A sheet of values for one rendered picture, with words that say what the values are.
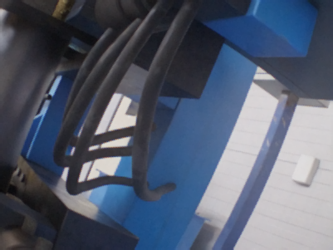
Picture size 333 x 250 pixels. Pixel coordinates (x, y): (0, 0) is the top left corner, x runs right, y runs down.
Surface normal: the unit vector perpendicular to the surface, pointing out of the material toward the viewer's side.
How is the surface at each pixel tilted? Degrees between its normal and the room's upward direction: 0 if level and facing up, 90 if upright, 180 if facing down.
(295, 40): 90
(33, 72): 90
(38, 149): 90
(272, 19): 90
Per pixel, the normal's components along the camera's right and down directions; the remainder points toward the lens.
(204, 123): 0.41, 0.07
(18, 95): 0.63, 0.19
